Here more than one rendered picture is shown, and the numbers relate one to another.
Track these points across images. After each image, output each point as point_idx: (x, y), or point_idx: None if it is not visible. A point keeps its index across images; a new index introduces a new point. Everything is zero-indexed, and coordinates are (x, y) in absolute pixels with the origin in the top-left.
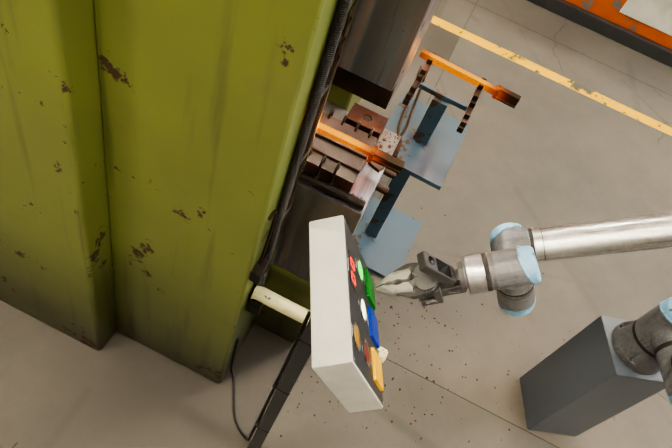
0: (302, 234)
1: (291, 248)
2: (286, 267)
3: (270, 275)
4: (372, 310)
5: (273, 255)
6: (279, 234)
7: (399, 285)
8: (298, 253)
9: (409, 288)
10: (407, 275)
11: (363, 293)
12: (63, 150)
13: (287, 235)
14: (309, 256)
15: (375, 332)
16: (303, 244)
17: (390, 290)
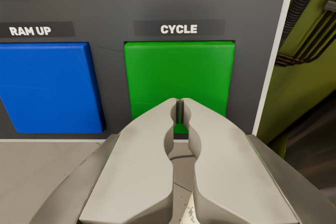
0: (331, 127)
1: (308, 135)
2: (287, 149)
3: (277, 146)
4: (85, 73)
5: (290, 117)
6: (305, 59)
7: (157, 148)
8: (305, 145)
9: (112, 199)
10: (225, 198)
11: None
12: None
13: (322, 118)
14: (306, 156)
15: (23, 90)
16: (318, 139)
17: (142, 117)
